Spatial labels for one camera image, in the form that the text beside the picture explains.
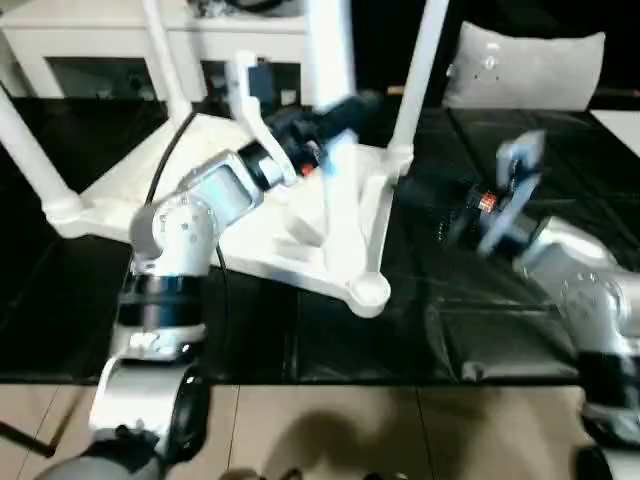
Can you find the white plastic table leg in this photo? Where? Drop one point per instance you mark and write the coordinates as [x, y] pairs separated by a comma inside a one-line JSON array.
[[417, 80], [330, 50], [30, 150], [165, 65]]

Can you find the white plastic table top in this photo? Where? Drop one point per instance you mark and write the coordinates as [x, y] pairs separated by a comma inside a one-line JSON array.
[[125, 185]]

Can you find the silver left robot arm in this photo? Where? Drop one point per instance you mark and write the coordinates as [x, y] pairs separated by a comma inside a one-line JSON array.
[[180, 235]]

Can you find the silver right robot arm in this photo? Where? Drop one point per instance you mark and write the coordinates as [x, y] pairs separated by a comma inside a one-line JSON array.
[[590, 290]]

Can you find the black cabinet with gold label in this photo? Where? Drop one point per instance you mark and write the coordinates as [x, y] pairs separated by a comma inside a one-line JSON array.
[[380, 40]]

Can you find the black mat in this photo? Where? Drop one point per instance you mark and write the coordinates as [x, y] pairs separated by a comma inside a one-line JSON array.
[[500, 310]]

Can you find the grey pillow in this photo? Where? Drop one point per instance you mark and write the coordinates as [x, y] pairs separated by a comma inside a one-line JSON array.
[[525, 70]]

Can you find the crumpled patterned bag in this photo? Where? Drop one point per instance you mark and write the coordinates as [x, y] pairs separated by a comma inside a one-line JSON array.
[[210, 5]]

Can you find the white flat board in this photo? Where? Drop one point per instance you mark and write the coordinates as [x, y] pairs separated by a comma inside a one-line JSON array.
[[620, 125]]

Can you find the white sideboard with glass doors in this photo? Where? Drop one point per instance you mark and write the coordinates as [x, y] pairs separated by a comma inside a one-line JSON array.
[[75, 40]]

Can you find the black metal table leg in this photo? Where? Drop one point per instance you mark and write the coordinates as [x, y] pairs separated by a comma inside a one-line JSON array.
[[25, 437]]

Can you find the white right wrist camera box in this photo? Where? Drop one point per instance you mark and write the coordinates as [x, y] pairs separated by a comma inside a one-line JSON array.
[[520, 165]]

